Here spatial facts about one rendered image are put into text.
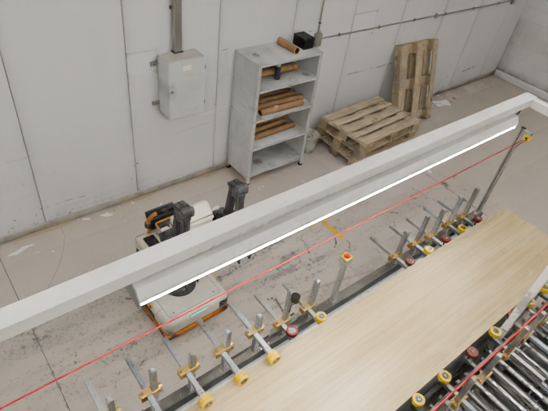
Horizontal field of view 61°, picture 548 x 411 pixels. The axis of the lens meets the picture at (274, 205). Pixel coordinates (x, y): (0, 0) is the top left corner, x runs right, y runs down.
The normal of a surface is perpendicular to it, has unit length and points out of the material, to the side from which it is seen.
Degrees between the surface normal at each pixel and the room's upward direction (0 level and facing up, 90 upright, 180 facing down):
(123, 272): 0
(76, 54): 90
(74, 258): 0
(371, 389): 0
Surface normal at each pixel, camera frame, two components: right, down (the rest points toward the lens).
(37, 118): 0.61, 0.58
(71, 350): 0.12, -0.75
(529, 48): -0.78, 0.33
